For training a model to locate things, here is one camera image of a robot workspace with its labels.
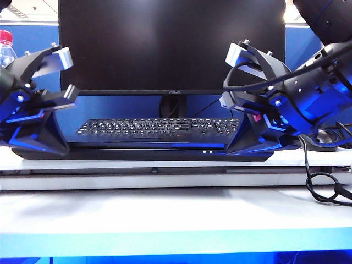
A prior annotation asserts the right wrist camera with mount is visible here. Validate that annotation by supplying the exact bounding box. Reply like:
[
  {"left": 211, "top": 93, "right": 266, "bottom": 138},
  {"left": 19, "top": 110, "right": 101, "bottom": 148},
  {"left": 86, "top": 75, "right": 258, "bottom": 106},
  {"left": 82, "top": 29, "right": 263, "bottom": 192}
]
[{"left": 224, "top": 39, "right": 292, "bottom": 85}]

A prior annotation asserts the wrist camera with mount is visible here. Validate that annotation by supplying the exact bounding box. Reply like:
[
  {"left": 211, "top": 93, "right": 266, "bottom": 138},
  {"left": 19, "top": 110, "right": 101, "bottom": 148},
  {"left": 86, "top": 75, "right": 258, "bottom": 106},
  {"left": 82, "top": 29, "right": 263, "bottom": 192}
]
[
  {"left": 224, "top": 39, "right": 292, "bottom": 85},
  {"left": 5, "top": 42, "right": 74, "bottom": 83}
]

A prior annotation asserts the thin black monitor cable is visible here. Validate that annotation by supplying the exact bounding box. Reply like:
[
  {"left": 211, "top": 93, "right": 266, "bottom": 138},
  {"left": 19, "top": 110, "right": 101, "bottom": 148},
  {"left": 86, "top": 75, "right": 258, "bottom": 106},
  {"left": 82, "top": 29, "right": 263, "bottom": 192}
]
[{"left": 191, "top": 96, "right": 225, "bottom": 119}]

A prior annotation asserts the black laptop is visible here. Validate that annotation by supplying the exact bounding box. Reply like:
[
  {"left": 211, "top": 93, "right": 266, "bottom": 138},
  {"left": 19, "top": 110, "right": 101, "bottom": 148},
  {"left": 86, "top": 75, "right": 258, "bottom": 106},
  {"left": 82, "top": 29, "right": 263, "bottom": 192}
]
[{"left": 10, "top": 140, "right": 276, "bottom": 162}]

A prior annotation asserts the black desktop keyboard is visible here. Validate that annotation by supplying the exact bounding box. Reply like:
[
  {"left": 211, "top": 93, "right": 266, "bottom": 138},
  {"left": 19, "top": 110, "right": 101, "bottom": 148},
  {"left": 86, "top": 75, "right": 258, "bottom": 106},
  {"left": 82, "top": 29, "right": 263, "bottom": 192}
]
[{"left": 74, "top": 118, "right": 243, "bottom": 144}]

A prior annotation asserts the black computer monitor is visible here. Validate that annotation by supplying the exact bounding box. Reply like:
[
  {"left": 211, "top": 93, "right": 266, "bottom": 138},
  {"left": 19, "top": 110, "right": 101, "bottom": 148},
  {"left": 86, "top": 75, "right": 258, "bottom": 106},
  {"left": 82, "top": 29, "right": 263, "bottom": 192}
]
[{"left": 57, "top": 0, "right": 287, "bottom": 119}]

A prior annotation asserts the wide blue partition panel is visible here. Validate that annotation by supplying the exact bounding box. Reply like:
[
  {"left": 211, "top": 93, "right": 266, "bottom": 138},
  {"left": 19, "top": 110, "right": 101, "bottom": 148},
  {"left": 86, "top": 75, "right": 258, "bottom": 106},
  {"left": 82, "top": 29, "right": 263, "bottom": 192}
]
[{"left": 0, "top": 23, "right": 322, "bottom": 138}]

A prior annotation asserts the thick black looping cable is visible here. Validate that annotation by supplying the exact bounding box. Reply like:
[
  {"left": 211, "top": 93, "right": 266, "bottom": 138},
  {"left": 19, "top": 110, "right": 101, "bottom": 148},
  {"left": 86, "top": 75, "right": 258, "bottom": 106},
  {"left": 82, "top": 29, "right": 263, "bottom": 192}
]
[{"left": 298, "top": 134, "right": 352, "bottom": 207}]

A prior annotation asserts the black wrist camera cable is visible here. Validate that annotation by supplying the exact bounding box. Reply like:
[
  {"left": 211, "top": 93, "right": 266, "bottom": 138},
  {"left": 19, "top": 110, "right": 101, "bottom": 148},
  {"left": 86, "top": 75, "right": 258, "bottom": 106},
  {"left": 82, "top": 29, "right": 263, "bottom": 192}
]
[{"left": 222, "top": 41, "right": 352, "bottom": 93}]

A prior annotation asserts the clear water bottle red cap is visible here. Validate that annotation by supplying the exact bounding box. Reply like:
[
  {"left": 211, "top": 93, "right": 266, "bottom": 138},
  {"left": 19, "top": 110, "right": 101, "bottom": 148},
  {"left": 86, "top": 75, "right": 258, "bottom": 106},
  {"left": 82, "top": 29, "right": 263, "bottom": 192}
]
[{"left": 0, "top": 29, "right": 19, "bottom": 69}]

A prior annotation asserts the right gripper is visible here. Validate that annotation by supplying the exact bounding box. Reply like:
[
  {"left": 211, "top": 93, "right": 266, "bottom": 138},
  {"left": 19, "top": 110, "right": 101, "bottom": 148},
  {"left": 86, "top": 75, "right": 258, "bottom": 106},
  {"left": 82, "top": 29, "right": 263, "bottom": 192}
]
[{"left": 219, "top": 64, "right": 352, "bottom": 155}]

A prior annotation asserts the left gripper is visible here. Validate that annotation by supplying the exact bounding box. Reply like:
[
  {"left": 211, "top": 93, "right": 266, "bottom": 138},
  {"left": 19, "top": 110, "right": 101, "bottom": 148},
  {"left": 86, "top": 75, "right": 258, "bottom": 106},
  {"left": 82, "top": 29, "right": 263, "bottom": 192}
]
[{"left": 0, "top": 68, "right": 80, "bottom": 156}]

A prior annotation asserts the black grey computer mouse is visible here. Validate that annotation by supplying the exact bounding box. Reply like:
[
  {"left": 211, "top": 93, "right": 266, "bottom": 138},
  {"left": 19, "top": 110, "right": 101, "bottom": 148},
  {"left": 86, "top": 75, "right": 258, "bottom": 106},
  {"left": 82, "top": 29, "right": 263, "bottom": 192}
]
[{"left": 302, "top": 130, "right": 340, "bottom": 152}]

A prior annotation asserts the ceiling light fixture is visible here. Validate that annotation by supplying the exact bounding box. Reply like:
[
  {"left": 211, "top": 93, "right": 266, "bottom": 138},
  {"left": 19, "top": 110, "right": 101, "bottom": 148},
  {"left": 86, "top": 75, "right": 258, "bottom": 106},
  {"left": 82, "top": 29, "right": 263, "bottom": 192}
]
[{"left": 4, "top": 4, "right": 30, "bottom": 20}]

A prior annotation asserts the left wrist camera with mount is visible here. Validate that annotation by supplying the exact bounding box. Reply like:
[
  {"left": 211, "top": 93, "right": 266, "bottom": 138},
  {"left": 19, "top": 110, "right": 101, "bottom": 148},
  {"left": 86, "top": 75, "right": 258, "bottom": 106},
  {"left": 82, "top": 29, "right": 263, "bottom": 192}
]
[{"left": 5, "top": 42, "right": 74, "bottom": 83}]

